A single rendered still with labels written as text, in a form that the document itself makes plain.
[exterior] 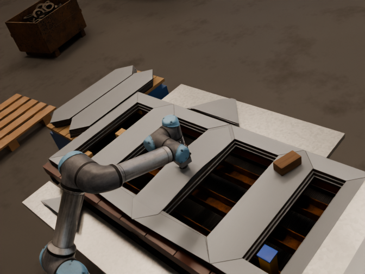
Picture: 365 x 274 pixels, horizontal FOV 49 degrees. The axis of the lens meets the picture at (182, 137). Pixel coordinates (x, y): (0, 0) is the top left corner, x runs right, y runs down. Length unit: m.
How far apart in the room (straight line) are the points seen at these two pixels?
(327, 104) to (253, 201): 2.08
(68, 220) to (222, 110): 1.22
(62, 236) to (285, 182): 0.98
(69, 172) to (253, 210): 0.78
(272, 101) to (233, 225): 2.23
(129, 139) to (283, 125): 0.88
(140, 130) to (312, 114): 1.77
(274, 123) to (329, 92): 1.60
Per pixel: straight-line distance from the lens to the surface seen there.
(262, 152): 2.03
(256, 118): 2.41
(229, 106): 2.47
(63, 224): 1.66
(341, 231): 1.47
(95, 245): 2.10
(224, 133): 2.15
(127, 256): 1.99
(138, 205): 1.91
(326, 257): 1.41
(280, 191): 1.82
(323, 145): 2.20
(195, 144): 2.11
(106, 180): 1.47
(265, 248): 1.62
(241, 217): 1.74
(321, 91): 3.90
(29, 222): 3.48
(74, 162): 1.54
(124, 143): 2.29
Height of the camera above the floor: 2.23
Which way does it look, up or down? 38 degrees down
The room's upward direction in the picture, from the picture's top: 16 degrees counter-clockwise
